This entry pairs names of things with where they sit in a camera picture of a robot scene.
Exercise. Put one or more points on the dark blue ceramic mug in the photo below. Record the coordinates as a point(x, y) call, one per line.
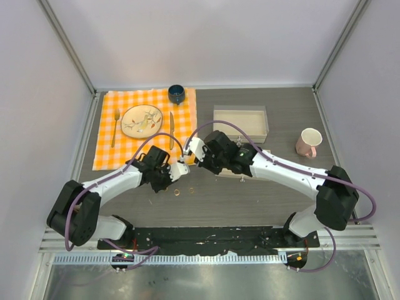
point(176, 94)

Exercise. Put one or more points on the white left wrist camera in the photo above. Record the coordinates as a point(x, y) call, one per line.
point(177, 170)

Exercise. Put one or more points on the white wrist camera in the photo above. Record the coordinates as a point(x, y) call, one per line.
point(177, 170)
point(195, 147)

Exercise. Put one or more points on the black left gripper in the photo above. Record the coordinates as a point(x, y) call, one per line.
point(162, 182)

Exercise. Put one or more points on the yellow white checkered cloth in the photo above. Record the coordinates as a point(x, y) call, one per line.
point(185, 122)

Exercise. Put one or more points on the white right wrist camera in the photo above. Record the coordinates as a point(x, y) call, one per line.
point(195, 147)

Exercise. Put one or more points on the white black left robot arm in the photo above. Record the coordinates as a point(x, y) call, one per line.
point(75, 214)

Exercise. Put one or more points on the gold fork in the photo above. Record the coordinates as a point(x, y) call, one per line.
point(117, 116)

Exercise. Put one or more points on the bird pattern ceramic plate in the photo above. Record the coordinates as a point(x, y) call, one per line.
point(142, 121)

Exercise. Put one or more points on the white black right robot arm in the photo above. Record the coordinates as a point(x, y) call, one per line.
point(331, 190)

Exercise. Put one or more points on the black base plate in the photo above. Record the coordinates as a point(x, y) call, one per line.
point(211, 241)

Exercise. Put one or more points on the gold knife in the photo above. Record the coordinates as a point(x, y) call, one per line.
point(171, 130)

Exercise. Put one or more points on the beige jewelry box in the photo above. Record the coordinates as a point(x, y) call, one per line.
point(252, 120)

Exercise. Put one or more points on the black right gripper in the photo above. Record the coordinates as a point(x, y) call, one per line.
point(208, 161)

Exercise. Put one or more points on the pink ceramic mug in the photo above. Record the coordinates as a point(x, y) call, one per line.
point(308, 142)

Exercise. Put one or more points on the beige jewelry drawer tray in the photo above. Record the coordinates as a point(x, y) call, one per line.
point(225, 173)

